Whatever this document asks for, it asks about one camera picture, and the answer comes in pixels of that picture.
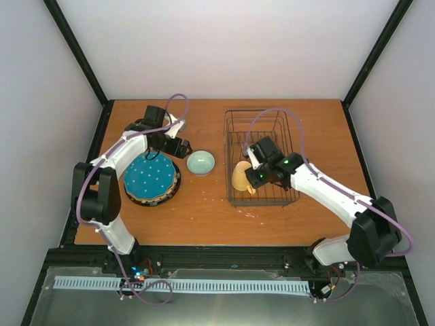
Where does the pale green ceramic bowl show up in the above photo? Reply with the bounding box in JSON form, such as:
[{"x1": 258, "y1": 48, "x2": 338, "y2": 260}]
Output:
[{"x1": 186, "y1": 150, "x2": 215, "y2": 176}]

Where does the yellow ceramic mug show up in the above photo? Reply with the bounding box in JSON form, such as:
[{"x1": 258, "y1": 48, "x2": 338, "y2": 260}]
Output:
[{"x1": 231, "y1": 161, "x2": 256, "y2": 195}]

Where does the dark wire dish rack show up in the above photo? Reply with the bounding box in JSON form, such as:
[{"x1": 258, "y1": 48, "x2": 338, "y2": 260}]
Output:
[{"x1": 224, "y1": 109, "x2": 300, "y2": 206}]

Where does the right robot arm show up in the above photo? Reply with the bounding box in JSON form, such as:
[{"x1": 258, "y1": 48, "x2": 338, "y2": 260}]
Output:
[{"x1": 243, "y1": 137, "x2": 402, "y2": 274}]

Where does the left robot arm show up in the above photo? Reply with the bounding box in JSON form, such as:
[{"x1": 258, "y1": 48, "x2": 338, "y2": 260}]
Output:
[{"x1": 71, "y1": 105, "x2": 192, "y2": 274}]

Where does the teal dotted plate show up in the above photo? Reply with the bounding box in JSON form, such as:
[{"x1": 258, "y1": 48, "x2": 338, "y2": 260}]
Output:
[{"x1": 123, "y1": 152, "x2": 177, "y2": 202}]

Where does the dark patterned plate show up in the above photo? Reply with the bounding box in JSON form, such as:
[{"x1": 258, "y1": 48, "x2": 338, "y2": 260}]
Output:
[{"x1": 124, "y1": 164, "x2": 181, "y2": 207}]

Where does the metal front plate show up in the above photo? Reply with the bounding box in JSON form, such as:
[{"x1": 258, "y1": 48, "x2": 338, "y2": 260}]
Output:
[{"x1": 29, "y1": 268, "x2": 418, "y2": 325}]

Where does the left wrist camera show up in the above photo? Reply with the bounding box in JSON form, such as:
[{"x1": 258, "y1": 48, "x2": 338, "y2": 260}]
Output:
[{"x1": 165, "y1": 120, "x2": 186, "y2": 139}]

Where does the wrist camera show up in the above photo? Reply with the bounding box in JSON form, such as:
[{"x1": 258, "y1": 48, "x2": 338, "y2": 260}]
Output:
[
  {"x1": 246, "y1": 143, "x2": 264, "y2": 170},
  {"x1": 165, "y1": 120, "x2": 186, "y2": 139}
]

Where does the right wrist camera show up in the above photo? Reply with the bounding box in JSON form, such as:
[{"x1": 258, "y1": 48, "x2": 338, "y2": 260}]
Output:
[{"x1": 246, "y1": 143, "x2": 264, "y2": 170}]

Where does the black front rail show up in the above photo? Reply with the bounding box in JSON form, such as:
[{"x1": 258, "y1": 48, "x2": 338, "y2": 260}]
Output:
[{"x1": 43, "y1": 244, "x2": 408, "y2": 280}]

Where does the black left frame post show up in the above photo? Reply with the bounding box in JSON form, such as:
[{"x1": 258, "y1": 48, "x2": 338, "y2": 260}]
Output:
[{"x1": 42, "y1": 0, "x2": 109, "y2": 103}]

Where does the black frame post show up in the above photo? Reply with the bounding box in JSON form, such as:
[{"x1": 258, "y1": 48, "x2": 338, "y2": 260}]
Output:
[
  {"x1": 342, "y1": 0, "x2": 413, "y2": 109},
  {"x1": 42, "y1": 0, "x2": 109, "y2": 103}
]

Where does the light blue slotted cable duct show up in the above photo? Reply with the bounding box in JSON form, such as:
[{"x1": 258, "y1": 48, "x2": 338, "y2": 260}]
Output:
[{"x1": 52, "y1": 276, "x2": 310, "y2": 296}]

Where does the black right frame post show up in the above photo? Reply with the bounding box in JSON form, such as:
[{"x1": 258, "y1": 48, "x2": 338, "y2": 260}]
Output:
[{"x1": 342, "y1": 0, "x2": 413, "y2": 109}]

